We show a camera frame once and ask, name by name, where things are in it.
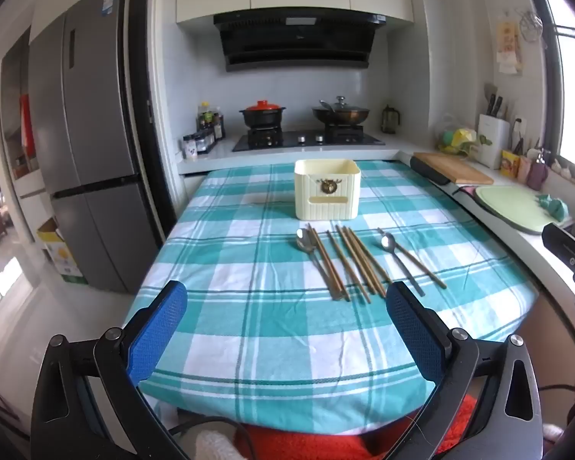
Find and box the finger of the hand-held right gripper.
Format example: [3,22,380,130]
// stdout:
[541,223,575,271]

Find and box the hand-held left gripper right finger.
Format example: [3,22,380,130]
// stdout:
[386,282,544,460]

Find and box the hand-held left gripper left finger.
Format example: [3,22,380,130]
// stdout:
[31,280,189,460]

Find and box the cream ribbed utensil holder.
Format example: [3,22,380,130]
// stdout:
[294,159,361,220]

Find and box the teal toy figure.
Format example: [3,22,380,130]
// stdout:
[537,193,570,219]

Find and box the green cutting board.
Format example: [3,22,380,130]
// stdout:
[453,185,574,235]

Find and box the purple soap dispenser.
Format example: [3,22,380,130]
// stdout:
[527,157,550,191]

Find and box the yellow packet box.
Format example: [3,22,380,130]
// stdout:
[501,149,521,176]

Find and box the yellow cardboard box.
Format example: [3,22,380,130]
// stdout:
[36,218,90,284]

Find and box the teal checked tablecloth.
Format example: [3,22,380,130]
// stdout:
[122,159,540,437]

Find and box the white knife block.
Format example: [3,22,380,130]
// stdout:
[476,114,510,170]

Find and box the wooden cutting board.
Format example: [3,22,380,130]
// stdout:
[413,152,494,185]

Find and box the yellow green produce bag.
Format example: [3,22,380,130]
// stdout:
[435,115,481,159]

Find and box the red fleece clothing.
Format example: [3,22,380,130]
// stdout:
[234,393,478,460]

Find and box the black tray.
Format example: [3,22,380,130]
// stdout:
[409,156,452,187]

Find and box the grey steel refrigerator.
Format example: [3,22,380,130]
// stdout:
[29,0,163,295]

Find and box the glass pitcher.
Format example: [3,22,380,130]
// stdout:
[381,104,401,135]

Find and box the black gas stove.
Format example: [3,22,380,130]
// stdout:
[232,127,386,153]

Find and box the dark metal wok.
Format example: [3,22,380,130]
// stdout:
[311,100,371,126]

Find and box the black clay pot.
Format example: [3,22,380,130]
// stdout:
[240,108,288,130]

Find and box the red hanging decoration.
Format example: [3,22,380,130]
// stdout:
[19,93,37,150]

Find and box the black range hood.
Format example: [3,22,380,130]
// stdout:
[213,11,386,74]

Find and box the hanging wall cloth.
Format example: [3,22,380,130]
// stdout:
[496,21,523,76]

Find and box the wire whisk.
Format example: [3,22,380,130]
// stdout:
[517,7,548,49]

